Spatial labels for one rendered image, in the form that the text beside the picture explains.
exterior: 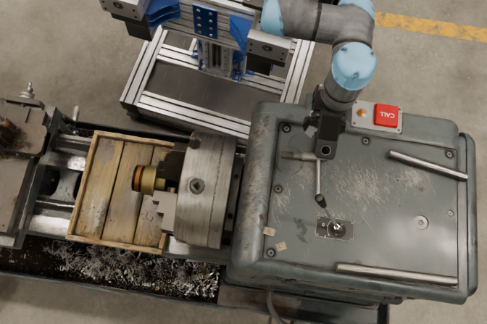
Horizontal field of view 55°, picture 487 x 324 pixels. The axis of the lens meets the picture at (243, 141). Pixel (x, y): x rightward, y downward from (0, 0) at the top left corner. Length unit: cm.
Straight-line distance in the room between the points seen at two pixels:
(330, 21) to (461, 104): 208
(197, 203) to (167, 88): 131
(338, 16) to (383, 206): 50
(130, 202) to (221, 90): 103
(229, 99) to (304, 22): 150
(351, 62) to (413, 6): 231
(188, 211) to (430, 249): 59
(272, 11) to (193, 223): 57
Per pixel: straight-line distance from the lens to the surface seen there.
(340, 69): 86
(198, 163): 119
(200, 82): 242
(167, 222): 130
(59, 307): 249
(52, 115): 166
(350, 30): 92
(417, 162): 125
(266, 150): 119
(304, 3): 93
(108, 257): 185
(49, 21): 300
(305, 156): 117
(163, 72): 246
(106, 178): 158
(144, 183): 131
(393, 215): 122
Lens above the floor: 238
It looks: 70 degrees down
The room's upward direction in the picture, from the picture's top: 9 degrees clockwise
